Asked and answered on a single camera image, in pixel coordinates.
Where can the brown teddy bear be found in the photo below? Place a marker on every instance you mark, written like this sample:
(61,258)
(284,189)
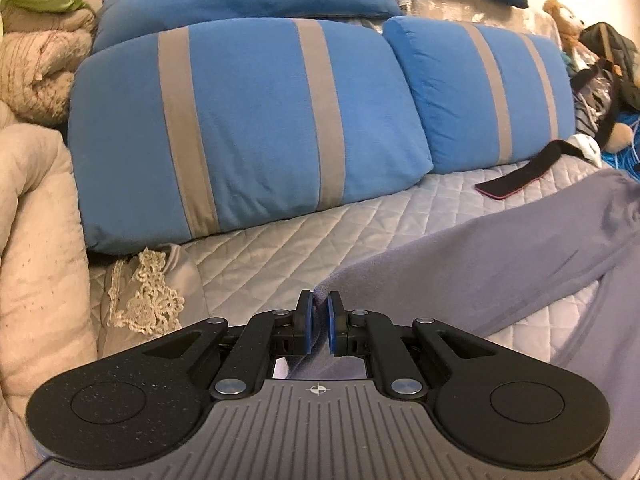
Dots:
(565,22)

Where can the blue pillow with grey stripes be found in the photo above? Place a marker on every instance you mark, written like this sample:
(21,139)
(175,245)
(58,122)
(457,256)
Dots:
(250,125)
(450,90)

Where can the grey quilted bedspread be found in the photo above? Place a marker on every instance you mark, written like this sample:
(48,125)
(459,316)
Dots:
(280,245)

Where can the cream quilted comforter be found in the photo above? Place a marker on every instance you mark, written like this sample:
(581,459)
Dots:
(40,260)

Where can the white sock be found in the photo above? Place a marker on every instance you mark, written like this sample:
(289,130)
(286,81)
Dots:
(587,147)

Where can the striped grey bag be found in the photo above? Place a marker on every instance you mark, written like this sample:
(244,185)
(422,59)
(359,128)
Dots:
(587,105)

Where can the blue-grey fleece pants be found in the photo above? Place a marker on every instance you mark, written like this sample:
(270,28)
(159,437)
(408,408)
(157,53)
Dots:
(475,260)

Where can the beige lace cushion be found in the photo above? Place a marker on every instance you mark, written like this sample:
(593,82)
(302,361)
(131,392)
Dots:
(150,295)

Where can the black jacket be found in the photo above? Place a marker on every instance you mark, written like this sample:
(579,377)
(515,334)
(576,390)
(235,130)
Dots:
(607,45)

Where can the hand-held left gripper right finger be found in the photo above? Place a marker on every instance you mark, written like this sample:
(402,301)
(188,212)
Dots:
(331,325)

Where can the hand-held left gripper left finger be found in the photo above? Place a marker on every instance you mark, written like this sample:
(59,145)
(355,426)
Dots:
(310,325)

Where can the tan furry plush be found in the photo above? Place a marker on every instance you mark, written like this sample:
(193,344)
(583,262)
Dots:
(622,135)

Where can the teal cloth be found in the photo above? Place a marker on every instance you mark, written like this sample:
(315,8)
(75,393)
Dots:
(566,60)

